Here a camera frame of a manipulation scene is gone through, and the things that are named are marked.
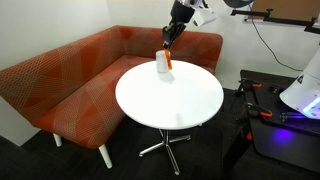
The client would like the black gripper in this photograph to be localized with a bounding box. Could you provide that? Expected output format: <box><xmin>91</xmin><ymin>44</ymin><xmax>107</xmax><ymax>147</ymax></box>
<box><xmin>162</xmin><ymin>0</ymin><xmax>196</xmax><ymax>50</ymax></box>

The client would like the orange marker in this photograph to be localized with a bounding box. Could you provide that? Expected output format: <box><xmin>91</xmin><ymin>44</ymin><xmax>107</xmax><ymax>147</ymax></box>
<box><xmin>163</xmin><ymin>49</ymin><xmax>174</xmax><ymax>71</ymax></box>

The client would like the white ceramic mug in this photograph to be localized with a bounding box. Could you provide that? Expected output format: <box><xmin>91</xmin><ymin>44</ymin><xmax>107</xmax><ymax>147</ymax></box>
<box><xmin>155</xmin><ymin>49</ymin><xmax>171</xmax><ymax>74</ymax></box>

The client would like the chrome star table base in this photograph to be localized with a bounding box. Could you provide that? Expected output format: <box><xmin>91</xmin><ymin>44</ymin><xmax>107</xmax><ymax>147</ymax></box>
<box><xmin>138</xmin><ymin>129</ymin><xmax>192</xmax><ymax>176</ymax></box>

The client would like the black breadboard plate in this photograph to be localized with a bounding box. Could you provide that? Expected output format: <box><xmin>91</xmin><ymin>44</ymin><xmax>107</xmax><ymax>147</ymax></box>
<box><xmin>242</xmin><ymin>78</ymin><xmax>320</xmax><ymax>135</ymax></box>

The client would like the brown pin board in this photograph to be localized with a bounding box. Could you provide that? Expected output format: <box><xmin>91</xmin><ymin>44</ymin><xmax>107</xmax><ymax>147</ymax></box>
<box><xmin>251</xmin><ymin>0</ymin><xmax>320</xmax><ymax>23</ymax></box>

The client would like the orange patterned corner sofa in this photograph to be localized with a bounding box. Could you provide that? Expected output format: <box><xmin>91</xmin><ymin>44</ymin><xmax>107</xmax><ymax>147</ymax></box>
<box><xmin>0</xmin><ymin>25</ymin><xmax>224</xmax><ymax>169</ymax></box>

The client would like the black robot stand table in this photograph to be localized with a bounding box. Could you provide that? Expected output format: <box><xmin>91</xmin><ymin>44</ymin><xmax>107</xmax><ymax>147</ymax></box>
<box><xmin>221</xmin><ymin>69</ymin><xmax>320</xmax><ymax>174</ymax></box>

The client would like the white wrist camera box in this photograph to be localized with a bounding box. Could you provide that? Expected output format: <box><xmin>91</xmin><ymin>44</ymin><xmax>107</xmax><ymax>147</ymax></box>
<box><xmin>191</xmin><ymin>4</ymin><xmax>218</xmax><ymax>28</ymax></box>

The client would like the black wall cable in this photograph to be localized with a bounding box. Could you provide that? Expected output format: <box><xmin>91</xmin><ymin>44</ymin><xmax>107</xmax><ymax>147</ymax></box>
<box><xmin>248</xmin><ymin>4</ymin><xmax>304</xmax><ymax>73</ymax></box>

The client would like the black clamp orange handle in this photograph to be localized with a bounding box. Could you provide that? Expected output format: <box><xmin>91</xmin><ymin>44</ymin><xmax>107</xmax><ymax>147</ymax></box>
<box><xmin>247</xmin><ymin>102</ymin><xmax>274</xmax><ymax>118</ymax></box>
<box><xmin>238</xmin><ymin>78</ymin><xmax>263</xmax><ymax>98</ymax></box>

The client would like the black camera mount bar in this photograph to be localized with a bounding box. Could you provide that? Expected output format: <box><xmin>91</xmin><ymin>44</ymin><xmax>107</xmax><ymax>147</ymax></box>
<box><xmin>230</xmin><ymin>8</ymin><xmax>320</xmax><ymax>34</ymax></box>

